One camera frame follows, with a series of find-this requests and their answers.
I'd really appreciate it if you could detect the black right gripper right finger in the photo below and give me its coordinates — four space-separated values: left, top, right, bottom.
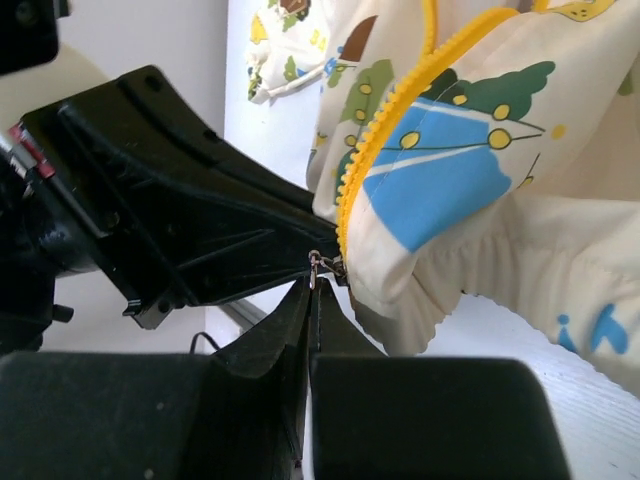
309 278 570 479

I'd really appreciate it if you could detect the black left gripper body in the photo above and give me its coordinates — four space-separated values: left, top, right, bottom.
1 147 99 350

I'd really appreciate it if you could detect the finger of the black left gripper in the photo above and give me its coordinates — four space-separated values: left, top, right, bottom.
19 97 338 330
112 65 315 220

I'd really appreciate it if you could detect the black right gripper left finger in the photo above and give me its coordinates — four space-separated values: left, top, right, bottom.
1 278 310 479

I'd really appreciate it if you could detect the silver zipper pull ring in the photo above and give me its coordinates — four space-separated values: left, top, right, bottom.
305 249 347 290

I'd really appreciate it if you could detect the cream yellow dinosaur kids jacket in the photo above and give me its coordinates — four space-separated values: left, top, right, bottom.
247 1 639 393

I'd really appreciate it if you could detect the aluminium left side rail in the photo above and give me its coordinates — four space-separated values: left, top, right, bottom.
219 299 267 332

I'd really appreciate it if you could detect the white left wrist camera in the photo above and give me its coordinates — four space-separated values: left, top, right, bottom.
0 0 71 76

